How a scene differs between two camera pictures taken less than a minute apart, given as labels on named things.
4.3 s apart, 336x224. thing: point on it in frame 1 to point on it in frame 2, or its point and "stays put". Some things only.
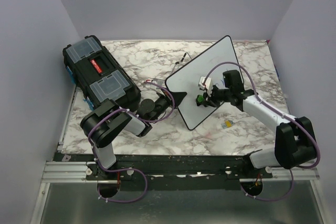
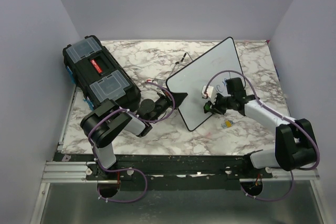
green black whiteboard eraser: [200, 100] to [207, 107]
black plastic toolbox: [98, 75] stays put
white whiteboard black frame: [212, 63] stays put
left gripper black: [178, 97] stays put
